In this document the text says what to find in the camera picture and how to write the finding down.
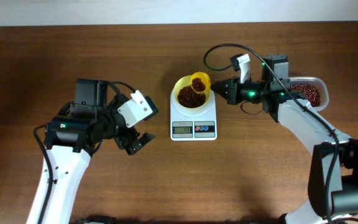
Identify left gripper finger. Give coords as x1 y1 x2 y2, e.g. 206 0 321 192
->
144 96 158 121
124 133 155 156

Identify yellow measuring scoop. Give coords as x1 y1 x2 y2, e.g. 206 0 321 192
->
190 72 211 93

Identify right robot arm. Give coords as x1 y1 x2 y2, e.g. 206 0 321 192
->
211 54 358 224

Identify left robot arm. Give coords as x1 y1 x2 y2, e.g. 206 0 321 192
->
27 79 158 223

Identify red beans in scoop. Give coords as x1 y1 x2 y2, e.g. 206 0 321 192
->
191 78 206 93

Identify white digital kitchen scale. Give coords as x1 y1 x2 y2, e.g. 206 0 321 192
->
170 90 218 141

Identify pale yellow plastic bowl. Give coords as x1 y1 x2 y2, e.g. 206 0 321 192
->
173 75 211 108

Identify red beans pile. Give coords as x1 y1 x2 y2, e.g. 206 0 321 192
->
291 84 321 107

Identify clear plastic bean container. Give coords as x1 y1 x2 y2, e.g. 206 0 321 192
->
290 77 329 111

